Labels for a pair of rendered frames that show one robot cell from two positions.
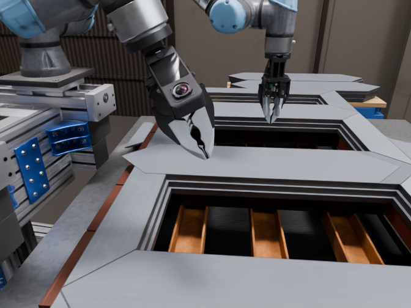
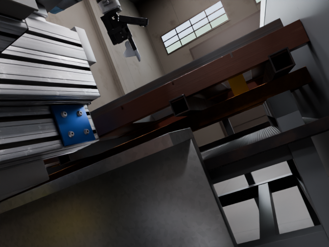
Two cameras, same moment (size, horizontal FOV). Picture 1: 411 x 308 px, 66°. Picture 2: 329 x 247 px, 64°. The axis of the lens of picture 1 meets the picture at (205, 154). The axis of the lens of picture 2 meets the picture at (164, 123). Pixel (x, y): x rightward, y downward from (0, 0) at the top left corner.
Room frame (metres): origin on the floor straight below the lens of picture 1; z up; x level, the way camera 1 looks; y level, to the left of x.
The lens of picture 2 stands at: (0.21, 1.01, 0.65)
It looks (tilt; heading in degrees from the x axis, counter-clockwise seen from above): 5 degrees up; 284
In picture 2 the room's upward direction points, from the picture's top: 22 degrees counter-clockwise
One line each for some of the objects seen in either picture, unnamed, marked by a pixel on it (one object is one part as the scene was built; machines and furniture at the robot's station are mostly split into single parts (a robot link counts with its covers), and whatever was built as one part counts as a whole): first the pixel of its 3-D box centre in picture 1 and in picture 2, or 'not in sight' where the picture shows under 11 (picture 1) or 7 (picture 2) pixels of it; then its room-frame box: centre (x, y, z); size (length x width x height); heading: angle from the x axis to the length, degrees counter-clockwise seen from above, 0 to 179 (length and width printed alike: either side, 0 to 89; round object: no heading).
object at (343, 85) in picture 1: (298, 85); not in sight; (1.74, -0.52, 0.82); 0.80 x 0.40 x 0.06; 85
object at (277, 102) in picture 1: (277, 110); not in sight; (0.90, -0.22, 0.95); 0.06 x 0.03 x 0.09; 175
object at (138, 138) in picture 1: (151, 134); not in sight; (1.34, 0.25, 0.70); 0.39 x 0.12 x 0.04; 175
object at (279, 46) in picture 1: (279, 45); not in sight; (0.91, -0.20, 1.14); 0.08 x 0.08 x 0.05
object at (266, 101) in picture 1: (266, 110); not in sight; (0.90, -0.19, 0.95); 0.06 x 0.03 x 0.09; 175
